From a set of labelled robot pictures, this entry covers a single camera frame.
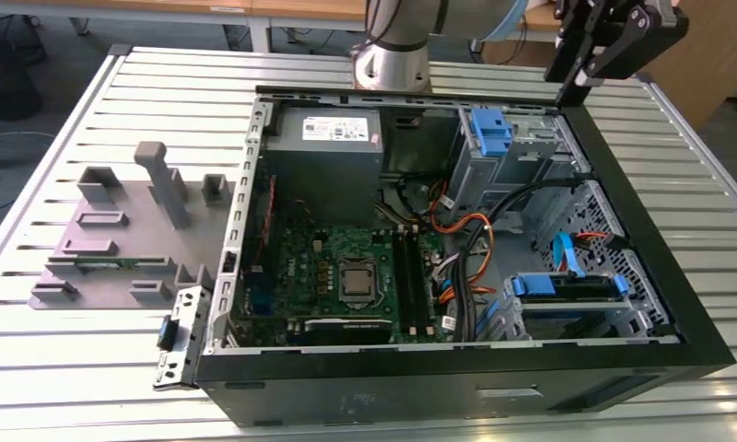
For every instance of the long wooden desk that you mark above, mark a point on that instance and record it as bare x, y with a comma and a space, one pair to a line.
160, 7

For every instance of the black RAM slot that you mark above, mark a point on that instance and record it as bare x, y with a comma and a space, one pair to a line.
403, 276
419, 276

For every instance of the green RAM stick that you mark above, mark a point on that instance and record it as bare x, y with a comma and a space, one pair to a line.
107, 263

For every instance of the hard disk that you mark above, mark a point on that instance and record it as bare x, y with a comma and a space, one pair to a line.
578, 287

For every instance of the silver disk bay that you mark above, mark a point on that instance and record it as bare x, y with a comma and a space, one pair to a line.
566, 322

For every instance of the black waste bin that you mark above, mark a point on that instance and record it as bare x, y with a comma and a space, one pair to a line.
10, 69

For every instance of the silver optical drive cage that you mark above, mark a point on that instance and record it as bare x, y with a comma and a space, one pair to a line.
528, 161

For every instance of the green motherboard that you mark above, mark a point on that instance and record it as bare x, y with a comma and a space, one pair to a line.
350, 239

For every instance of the silver CPU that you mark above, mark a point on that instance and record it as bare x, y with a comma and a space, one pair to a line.
358, 282

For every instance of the blue drive latch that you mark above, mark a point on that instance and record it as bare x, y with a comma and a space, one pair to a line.
488, 131

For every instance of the CPU socket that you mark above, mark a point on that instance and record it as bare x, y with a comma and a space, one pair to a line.
358, 264

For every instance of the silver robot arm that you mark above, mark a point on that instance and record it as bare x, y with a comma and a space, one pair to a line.
394, 64

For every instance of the grey parts rack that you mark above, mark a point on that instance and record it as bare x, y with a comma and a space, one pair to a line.
147, 239

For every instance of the black PC case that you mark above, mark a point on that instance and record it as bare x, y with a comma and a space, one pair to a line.
467, 382

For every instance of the blue VGA connector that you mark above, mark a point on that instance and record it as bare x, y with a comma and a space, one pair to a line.
167, 333

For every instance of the black graphics card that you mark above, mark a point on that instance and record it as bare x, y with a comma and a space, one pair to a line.
344, 329

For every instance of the wooden cabinet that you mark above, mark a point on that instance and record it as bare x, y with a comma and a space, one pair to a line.
713, 69

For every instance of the wooden desk white frame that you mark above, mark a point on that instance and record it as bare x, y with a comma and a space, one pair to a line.
528, 46

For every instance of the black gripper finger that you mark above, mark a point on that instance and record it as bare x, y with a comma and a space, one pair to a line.
568, 60
646, 50

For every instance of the grey power supply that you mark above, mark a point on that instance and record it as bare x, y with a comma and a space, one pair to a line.
319, 184

